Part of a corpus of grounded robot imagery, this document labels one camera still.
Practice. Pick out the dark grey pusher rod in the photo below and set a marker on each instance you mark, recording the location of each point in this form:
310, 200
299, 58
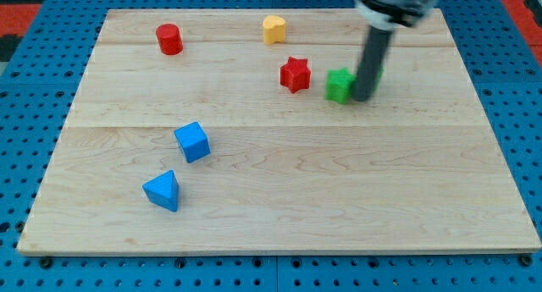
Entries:
373, 55

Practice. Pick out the green star block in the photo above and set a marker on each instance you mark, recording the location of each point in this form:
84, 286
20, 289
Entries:
338, 85

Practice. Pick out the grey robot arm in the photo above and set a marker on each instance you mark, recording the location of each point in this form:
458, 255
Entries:
383, 16

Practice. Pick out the red star block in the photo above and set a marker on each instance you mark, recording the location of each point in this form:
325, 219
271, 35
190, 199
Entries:
295, 74

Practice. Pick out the yellow heart block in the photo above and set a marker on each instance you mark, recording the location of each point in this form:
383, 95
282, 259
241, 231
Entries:
274, 29

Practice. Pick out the green block behind rod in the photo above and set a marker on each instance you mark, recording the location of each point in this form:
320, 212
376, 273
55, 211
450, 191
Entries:
378, 78

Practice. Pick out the wooden board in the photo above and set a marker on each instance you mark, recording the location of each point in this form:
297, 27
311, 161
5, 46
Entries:
414, 170

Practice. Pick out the blue cube block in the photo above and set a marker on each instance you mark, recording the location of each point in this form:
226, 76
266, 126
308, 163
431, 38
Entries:
193, 141

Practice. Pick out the red cylinder block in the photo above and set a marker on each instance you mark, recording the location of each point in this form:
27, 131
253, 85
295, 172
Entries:
169, 39

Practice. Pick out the blue triangle block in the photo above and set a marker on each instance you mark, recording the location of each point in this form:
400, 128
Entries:
163, 191

